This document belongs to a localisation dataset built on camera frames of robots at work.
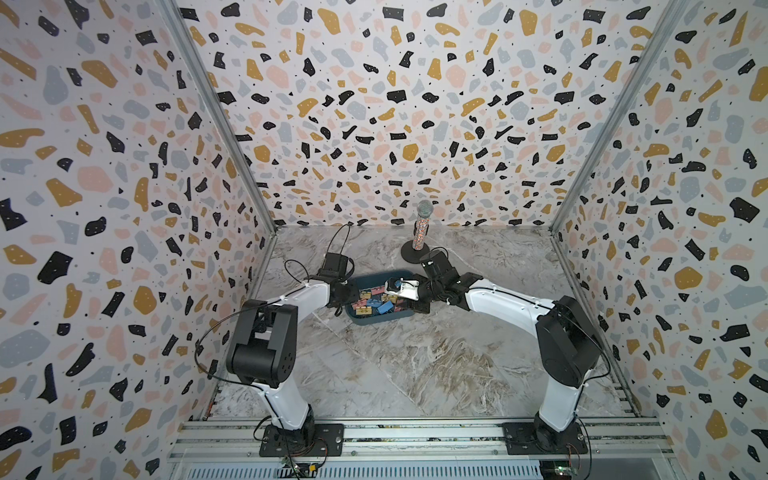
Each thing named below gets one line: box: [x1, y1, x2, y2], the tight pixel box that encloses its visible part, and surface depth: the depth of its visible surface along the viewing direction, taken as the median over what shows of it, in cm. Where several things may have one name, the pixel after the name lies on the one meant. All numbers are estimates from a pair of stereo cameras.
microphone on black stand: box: [401, 199, 434, 264], surface depth 96 cm
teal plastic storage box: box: [345, 270, 415, 325], surface depth 97 cm
